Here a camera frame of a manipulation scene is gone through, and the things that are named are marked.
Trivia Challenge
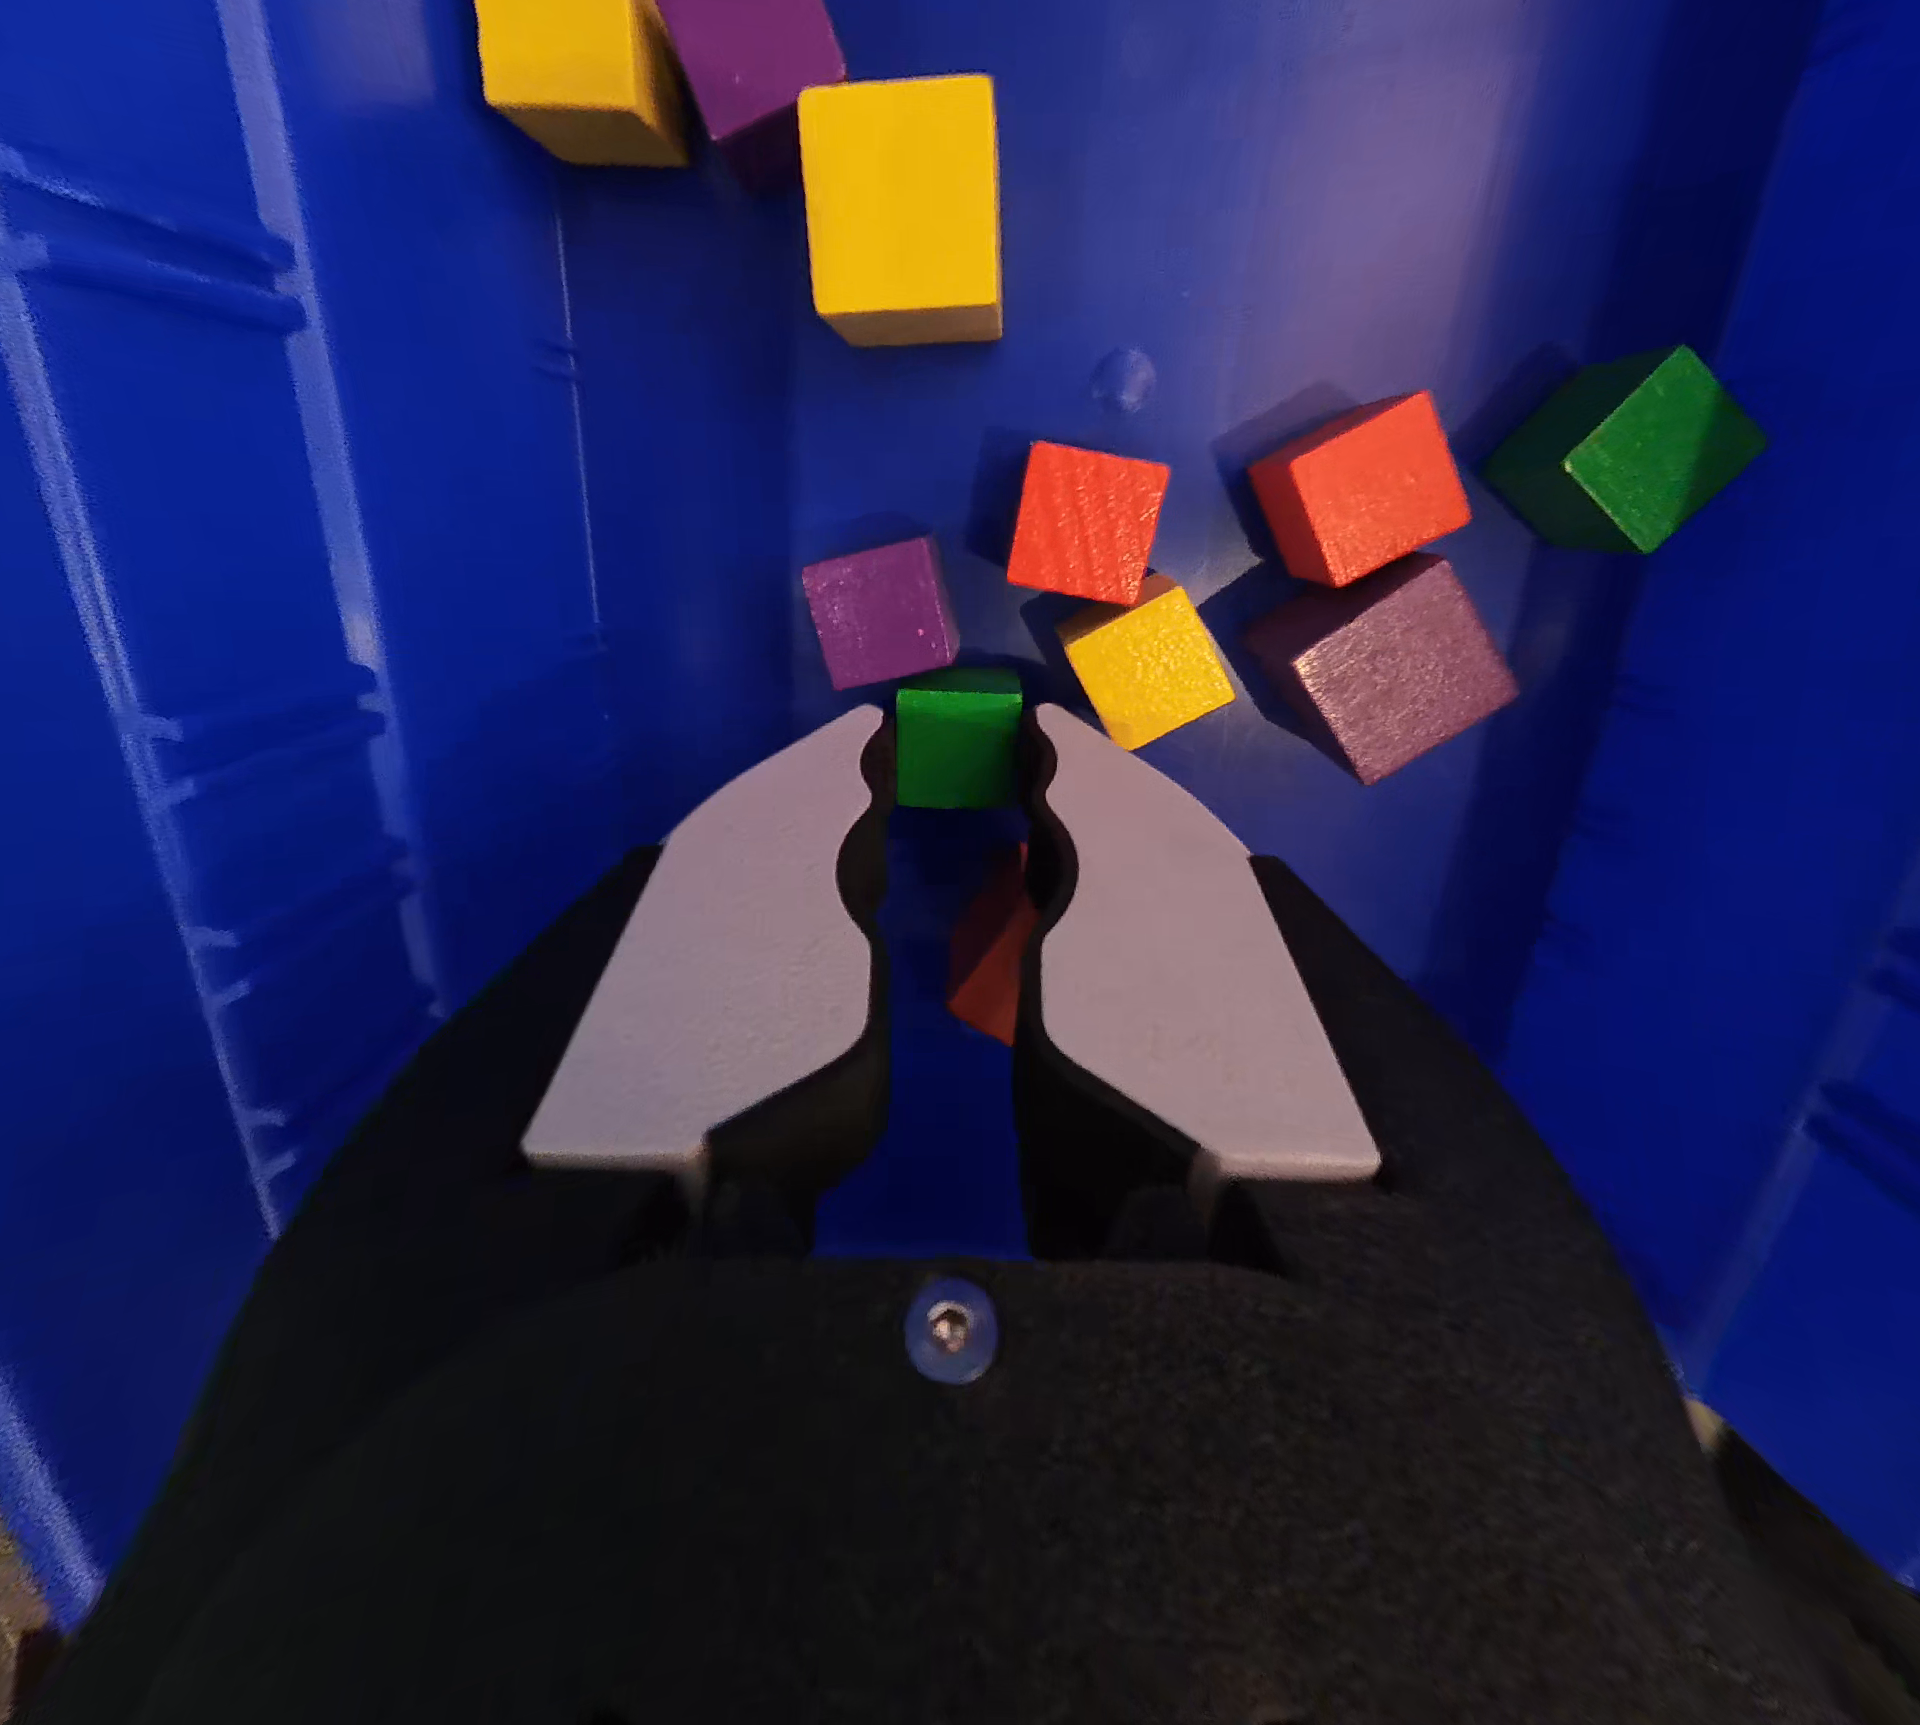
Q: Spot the pile of coloured cubes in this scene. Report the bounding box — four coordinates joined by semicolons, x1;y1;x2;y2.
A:
465;0;1518;1050

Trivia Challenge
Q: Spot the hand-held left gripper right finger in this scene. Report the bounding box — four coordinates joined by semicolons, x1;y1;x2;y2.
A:
1013;703;1386;1261

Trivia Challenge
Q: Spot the blue plastic bin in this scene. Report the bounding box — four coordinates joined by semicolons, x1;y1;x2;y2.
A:
0;0;1920;1629

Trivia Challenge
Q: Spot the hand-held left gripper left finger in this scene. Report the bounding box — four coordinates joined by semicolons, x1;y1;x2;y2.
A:
519;703;896;1254

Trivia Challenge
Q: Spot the green wooden cube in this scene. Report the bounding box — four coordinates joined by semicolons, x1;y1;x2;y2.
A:
1482;344;1768;558
896;663;1026;812

